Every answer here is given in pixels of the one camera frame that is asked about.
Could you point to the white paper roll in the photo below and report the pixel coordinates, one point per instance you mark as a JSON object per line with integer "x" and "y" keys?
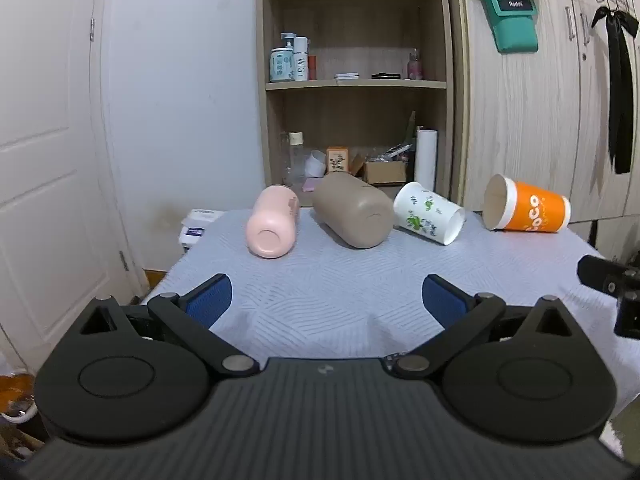
{"x": 426, "y": 160}

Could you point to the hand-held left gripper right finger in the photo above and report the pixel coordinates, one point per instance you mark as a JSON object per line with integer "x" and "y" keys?
{"x": 442, "y": 302}

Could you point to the pink cup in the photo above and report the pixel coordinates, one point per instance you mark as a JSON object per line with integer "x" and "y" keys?
{"x": 272, "y": 220}

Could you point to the teal pouch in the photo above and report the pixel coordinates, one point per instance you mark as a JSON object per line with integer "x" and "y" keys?
{"x": 512, "y": 27}

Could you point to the taupe cup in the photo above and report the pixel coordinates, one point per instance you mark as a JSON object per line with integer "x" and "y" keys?
{"x": 350, "y": 210}

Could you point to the white tube bottle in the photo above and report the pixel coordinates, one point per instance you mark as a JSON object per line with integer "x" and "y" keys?
{"x": 301, "y": 62}

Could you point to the black ribbon bow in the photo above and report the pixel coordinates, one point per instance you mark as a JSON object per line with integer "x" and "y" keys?
{"x": 620, "y": 85}

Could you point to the white door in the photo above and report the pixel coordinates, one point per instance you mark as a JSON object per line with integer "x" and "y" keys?
{"x": 45, "y": 135}

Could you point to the cardboard box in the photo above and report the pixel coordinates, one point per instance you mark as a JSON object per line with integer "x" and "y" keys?
{"x": 385, "y": 172}

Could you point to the orange paper cup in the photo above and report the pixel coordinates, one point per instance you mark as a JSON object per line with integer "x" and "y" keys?
{"x": 535, "y": 207}

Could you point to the small orange bottle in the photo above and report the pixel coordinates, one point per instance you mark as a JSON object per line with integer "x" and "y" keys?
{"x": 312, "y": 67}

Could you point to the light grey patterned tablecloth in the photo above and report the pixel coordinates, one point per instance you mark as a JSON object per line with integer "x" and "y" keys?
{"x": 325, "y": 285}

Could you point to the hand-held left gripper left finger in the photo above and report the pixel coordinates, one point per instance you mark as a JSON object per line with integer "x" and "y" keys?
{"x": 209, "y": 301}

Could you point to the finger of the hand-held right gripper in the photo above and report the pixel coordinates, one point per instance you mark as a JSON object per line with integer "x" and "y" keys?
{"x": 600, "y": 272}

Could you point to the yellow floral box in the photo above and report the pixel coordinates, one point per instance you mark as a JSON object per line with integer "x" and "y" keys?
{"x": 338, "y": 161}

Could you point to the pink sticky notes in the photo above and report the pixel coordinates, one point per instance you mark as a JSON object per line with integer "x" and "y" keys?
{"x": 311, "y": 185}

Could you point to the white floral paper cup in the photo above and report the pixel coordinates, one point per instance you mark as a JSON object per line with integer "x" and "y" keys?
{"x": 425, "y": 212}

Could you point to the wooden wardrobe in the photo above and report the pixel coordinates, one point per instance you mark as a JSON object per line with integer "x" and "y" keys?
{"x": 500, "y": 110}

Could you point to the small pink bottle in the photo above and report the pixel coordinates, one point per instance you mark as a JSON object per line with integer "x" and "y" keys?
{"x": 415, "y": 67}

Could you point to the black flat case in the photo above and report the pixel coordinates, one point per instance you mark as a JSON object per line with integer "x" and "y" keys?
{"x": 386, "y": 76}

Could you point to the small white cup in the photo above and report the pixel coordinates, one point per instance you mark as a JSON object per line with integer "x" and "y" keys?
{"x": 316, "y": 164}

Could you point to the clear bottle beige cap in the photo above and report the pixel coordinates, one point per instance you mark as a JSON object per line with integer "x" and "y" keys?
{"x": 296, "y": 160}

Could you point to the white blue box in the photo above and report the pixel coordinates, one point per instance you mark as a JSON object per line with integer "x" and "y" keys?
{"x": 197, "y": 227}

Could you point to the white flat case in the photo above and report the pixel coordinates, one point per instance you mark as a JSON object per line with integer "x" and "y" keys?
{"x": 347, "y": 76}

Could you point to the wooden shelf unit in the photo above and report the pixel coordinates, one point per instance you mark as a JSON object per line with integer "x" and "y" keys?
{"x": 360, "y": 25}

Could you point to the teal white pump bottle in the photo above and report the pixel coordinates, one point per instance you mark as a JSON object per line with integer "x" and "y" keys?
{"x": 281, "y": 65}

